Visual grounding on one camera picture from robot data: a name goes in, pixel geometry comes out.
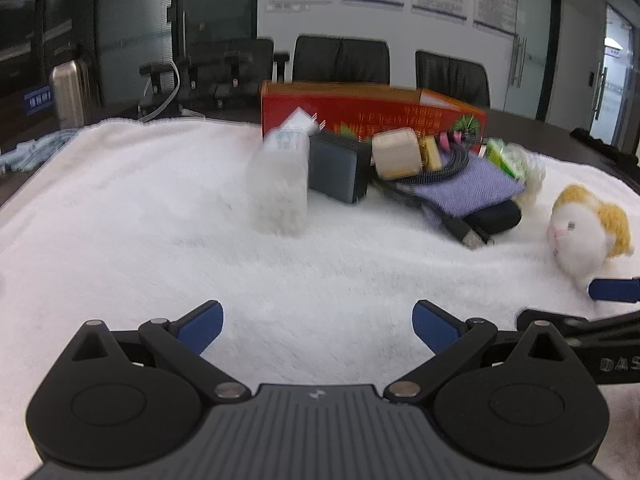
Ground white plastic bottle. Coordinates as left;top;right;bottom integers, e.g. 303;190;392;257
247;107;319;237

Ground black braided cable pink ties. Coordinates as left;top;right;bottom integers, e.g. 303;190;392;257
370;131;497;251

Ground white cable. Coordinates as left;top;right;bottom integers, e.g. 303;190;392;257
137;57;207;124

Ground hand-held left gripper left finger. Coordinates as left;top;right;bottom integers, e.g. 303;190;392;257
70;300;252;403

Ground red rose with green leaves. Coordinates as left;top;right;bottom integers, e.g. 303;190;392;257
482;138;547;207

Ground purple cloth pouch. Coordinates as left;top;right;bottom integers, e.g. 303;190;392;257
414;154;526;217

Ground blue glass sign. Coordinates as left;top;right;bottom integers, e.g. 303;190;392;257
24;87;54;112

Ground small gold bar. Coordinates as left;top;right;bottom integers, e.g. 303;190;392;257
417;135;444;171

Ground black office chair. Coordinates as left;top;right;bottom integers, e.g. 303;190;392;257
292;35;391;86
187;36;276;107
414;50;491;109

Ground red cardboard box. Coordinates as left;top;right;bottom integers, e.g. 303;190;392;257
260;80;489;157

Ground white towel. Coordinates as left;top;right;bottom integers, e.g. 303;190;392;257
0;117;640;480

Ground cream rounded cube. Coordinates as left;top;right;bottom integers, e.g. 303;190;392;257
371;128;422;180

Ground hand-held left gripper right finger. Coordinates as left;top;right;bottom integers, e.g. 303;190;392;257
384;300;576;404

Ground glass door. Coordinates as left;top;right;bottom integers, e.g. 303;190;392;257
510;0;640;145

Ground white and yellow plush toy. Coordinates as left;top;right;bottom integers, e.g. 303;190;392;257
546;184;635;292

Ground silver metal flask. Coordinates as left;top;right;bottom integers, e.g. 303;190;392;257
49;57;94;131

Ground black clamp device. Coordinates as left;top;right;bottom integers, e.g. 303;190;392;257
175;57;202;106
215;52;252;106

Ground dark grey power adapter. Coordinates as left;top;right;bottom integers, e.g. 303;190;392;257
308;131;374;205

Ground light blue cloth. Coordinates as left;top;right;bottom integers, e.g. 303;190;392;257
0;129;77;174

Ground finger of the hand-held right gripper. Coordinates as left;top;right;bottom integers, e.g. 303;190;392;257
517;308;640;345
587;277;640;304

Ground black pouch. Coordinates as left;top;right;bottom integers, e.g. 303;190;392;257
464;199;524;237

